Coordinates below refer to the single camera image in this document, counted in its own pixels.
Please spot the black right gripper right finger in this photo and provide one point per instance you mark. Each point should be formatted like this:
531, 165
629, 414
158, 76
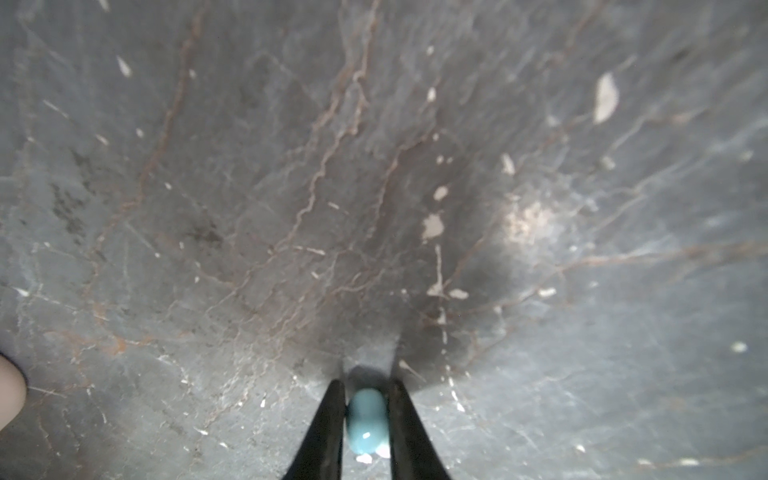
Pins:
412, 454

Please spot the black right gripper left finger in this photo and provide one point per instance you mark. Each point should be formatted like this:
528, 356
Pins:
319, 456

